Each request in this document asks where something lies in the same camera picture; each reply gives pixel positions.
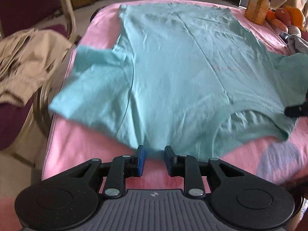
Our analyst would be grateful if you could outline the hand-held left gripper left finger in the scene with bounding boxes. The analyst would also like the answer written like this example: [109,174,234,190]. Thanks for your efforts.
[58,145,147,198]

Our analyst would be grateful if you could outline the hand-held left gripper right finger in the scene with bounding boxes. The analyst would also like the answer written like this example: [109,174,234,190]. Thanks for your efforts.
[164,146,244,198]

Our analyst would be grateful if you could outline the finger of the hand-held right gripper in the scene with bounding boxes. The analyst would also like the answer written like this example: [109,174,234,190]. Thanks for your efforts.
[284,102,308,118]

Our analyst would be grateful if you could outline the teal t-shirt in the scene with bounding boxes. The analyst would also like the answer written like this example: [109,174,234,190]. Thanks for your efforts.
[48,2,308,158]

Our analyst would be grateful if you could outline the pink printed blanket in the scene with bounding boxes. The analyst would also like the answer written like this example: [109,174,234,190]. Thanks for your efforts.
[41,1,308,193]

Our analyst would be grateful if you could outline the grey cloth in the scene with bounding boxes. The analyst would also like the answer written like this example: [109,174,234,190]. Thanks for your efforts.
[286,35,308,56]

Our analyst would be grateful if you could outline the white netted fruit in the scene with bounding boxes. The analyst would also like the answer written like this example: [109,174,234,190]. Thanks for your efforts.
[289,25,302,38]

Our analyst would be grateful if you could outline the peach coloured fruit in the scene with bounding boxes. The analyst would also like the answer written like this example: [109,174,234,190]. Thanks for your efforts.
[271,19,289,30]

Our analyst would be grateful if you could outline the orange snack packet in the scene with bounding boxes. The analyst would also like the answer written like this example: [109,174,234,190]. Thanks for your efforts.
[244,0,273,25]

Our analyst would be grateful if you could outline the beige pants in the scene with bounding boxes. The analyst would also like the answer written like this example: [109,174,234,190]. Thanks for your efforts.
[0,28,73,106]

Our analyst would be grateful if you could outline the maroon chair with gold frame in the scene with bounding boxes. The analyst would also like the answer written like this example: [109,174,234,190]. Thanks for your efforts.
[0,0,77,166]

